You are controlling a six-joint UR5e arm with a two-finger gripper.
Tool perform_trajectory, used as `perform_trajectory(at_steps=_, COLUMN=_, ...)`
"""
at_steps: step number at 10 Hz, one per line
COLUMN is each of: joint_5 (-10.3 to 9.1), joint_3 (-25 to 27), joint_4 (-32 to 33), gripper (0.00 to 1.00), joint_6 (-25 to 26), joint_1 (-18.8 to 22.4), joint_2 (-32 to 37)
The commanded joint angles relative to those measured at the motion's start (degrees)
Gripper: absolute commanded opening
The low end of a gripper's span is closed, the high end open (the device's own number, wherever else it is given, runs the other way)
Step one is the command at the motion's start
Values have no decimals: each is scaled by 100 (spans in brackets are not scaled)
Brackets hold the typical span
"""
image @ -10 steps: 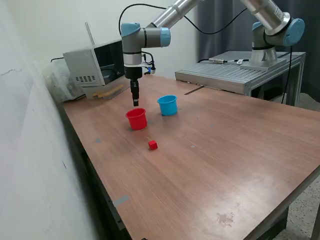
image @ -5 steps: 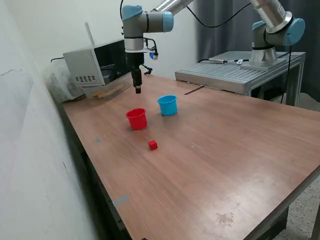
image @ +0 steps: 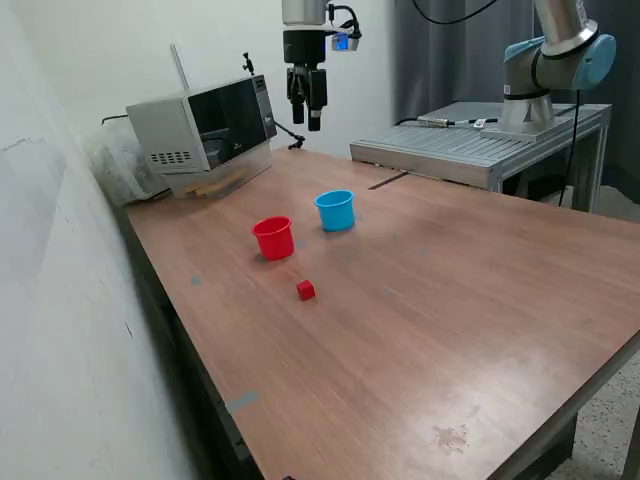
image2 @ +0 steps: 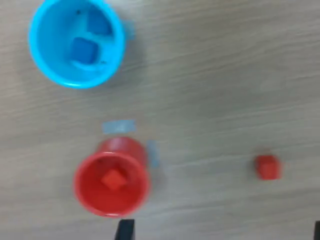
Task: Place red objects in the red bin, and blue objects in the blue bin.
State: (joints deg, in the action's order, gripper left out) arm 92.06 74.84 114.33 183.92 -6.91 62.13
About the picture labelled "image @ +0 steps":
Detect dark grey curtain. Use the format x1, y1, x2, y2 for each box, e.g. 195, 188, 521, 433
389, 0, 640, 206

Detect clear plastic box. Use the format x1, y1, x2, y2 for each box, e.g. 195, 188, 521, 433
167, 142, 274, 200

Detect dark tape strip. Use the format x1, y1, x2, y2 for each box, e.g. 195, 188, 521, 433
368, 171, 409, 192

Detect clear plastic bag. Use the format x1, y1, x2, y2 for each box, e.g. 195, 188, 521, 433
84, 124, 171, 206

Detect blue plastic cup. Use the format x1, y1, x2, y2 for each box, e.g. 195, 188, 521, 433
313, 189, 357, 233

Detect red plastic cup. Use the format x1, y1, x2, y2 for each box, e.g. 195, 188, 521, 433
250, 215, 296, 262

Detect silver microwave oven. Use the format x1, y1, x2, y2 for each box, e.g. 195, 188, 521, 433
124, 74, 279, 176

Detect wooden sticks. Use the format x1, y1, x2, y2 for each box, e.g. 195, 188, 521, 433
184, 168, 250, 197

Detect black hanging base cable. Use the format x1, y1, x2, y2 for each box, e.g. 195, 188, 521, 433
557, 88, 584, 207

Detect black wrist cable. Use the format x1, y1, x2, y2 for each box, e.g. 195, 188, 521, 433
328, 0, 499, 40

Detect aluminium robot base platform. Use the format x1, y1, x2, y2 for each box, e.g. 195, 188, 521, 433
348, 101, 614, 214

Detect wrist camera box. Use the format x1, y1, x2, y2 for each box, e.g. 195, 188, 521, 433
324, 29, 362, 54

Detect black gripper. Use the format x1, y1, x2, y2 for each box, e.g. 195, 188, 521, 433
282, 28, 330, 133

